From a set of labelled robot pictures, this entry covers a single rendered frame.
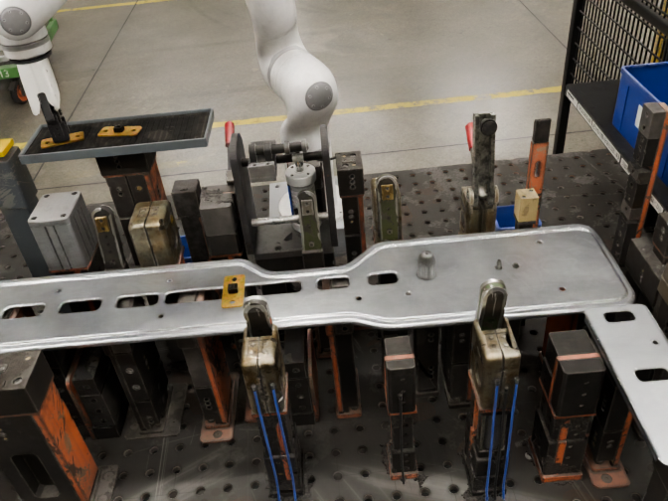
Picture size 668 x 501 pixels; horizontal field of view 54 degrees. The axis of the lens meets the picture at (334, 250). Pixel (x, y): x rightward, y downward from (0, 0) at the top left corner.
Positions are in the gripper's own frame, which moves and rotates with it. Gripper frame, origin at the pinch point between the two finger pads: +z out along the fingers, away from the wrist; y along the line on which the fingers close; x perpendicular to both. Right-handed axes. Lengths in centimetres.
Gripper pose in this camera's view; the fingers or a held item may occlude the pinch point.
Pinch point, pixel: (59, 128)
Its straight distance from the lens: 142.9
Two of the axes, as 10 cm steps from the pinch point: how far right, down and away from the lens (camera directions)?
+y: 3.2, 5.6, -7.7
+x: 9.5, -2.6, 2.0
